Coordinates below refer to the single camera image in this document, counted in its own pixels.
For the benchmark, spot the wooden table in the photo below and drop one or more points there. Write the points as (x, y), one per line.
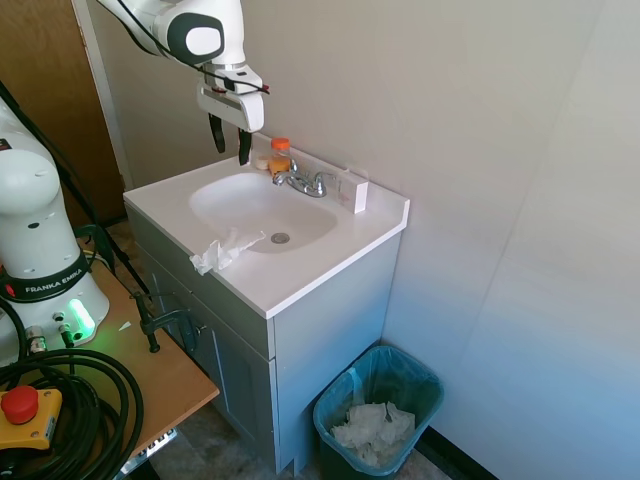
(165, 380)

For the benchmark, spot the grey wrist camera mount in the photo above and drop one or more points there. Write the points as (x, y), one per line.
(240, 77)

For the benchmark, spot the white door frame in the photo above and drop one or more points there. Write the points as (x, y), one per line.
(107, 100)

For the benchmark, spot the white tissue pile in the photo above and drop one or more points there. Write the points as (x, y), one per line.
(370, 430)

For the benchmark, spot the teal trash bin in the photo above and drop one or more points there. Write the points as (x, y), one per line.
(327, 450)

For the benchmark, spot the orange lid bottle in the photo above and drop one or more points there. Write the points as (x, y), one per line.
(280, 162)

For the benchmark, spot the white vanity sink top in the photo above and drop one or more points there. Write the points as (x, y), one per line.
(310, 270)

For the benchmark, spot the brown wooden door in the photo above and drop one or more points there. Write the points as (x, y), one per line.
(50, 75)

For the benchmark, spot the black baseboard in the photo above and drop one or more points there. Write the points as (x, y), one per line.
(450, 452)

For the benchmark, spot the white rectangular box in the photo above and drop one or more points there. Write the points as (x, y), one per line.
(360, 197)

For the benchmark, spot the yellow emergency stop box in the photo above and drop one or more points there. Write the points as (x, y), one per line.
(45, 417)

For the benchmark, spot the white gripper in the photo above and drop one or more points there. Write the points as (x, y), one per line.
(225, 105)

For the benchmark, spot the metal sink drain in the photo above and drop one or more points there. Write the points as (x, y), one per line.
(280, 237)

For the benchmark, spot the blue plastic bin liner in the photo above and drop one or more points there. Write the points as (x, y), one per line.
(400, 370)

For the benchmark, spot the black table clamp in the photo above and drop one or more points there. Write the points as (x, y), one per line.
(165, 320)

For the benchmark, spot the chrome faucet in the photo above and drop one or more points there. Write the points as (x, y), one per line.
(300, 181)

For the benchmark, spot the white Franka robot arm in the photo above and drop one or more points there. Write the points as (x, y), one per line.
(30, 200)

